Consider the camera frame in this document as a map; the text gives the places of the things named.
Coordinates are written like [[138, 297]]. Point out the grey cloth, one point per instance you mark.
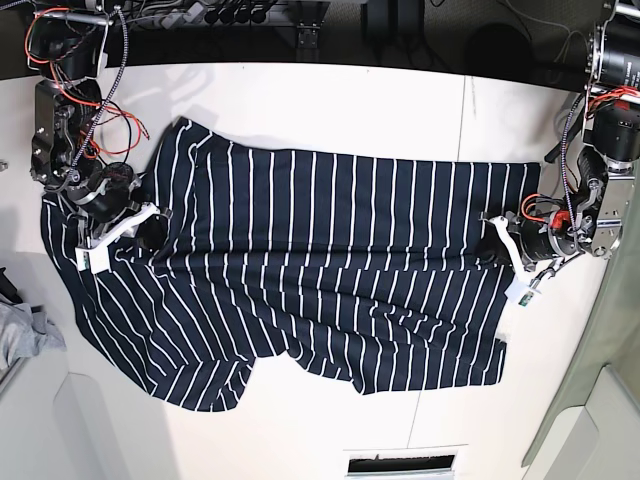
[[26, 332]]

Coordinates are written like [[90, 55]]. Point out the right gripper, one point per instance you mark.
[[104, 196]]

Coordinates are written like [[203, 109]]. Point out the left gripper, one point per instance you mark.
[[545, 233]]

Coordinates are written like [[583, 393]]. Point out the black office chair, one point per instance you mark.
[[499, 51]]

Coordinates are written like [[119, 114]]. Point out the aluminium frame post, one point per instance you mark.
[[309, 18]]

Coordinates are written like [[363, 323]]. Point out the navy white striped t-shirt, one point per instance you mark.
[[360, 269]]

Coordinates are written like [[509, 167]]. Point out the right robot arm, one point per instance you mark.
[[65, 44]]

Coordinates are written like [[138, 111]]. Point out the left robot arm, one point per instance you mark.
[[597, 156]]

